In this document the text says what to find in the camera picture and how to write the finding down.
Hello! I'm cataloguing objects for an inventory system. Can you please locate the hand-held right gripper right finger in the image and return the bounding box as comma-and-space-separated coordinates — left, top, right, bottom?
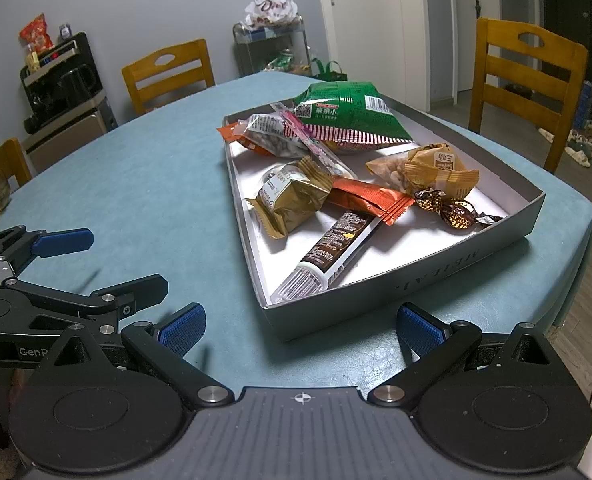
368, 302, 564, 405

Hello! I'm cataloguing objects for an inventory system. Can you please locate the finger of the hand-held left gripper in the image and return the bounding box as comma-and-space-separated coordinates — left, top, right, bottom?
15, 274, 169, 332
0, 226, 94, 273

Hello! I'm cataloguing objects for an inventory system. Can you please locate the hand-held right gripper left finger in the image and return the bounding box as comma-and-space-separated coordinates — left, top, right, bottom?
38, 302, 234, 405

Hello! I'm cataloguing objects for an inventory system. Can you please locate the grey cardboard box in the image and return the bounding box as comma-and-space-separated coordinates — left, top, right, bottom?
222, 94, 547, 343

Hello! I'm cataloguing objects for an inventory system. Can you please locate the brown chocolate snack tube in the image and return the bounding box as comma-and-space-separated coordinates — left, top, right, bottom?
270, 210, 382, 304

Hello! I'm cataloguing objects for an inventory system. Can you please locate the brown foil chocolate candy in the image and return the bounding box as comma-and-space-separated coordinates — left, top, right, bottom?
414, 187, 449, 213
440, 200, 504, 233

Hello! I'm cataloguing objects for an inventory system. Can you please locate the orange snack packet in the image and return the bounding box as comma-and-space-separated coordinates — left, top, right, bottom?
326, 178, 416, 226
216, 122, 257, 150

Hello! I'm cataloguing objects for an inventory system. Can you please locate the yellow pastry packet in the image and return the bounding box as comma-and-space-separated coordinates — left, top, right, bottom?
405, 142, 481, 200

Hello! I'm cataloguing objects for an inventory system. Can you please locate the tan peanut packet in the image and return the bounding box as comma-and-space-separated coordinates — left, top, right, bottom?
365, 152, 427, 193

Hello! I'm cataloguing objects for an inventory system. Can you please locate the gold brown pastry packet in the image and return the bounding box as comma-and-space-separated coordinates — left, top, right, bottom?
243, 155, 333, 239

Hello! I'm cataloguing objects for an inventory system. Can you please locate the silver snack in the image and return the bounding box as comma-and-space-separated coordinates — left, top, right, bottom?
236, 114, 317, 158

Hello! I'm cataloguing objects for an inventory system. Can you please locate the clear pink strip packet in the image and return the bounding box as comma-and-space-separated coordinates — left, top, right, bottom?
270, 101, 357, 181

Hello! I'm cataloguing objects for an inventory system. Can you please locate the green snack bag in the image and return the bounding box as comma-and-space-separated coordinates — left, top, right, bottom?
292, 80, 414, 153

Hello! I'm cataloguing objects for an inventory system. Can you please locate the wooden chair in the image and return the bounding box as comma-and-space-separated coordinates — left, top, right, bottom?
0, 137, 33, 196
468, 17, 591, 173
121, 38, 216, 117

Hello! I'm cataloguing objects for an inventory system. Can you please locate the black water dispenser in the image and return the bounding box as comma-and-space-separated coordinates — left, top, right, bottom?
18, 31, 119, 173

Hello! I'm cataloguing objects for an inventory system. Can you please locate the black kettle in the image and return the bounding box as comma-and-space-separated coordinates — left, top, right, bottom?
56, 66, 102, 106

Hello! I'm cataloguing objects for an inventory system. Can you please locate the red snack bag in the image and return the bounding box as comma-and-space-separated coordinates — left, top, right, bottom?
18, 14, 56, 53

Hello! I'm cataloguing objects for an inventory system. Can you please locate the metal trolley cart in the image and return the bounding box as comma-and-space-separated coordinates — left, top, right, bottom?
232, 15, 312, 78

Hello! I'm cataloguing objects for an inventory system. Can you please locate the green tote bag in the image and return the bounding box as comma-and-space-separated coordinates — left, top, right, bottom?
310, 58, 349, 82

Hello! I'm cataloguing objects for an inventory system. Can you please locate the pile of snack packets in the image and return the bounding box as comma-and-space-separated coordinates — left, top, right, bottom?
263, 50, 309, 73

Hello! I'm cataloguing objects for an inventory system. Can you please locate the white shopping bag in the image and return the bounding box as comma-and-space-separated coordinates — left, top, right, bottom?
244, 0, 301, 28

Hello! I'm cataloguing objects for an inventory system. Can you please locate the white door with black handle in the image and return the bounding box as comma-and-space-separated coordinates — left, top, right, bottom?
448, 0, 507, 93

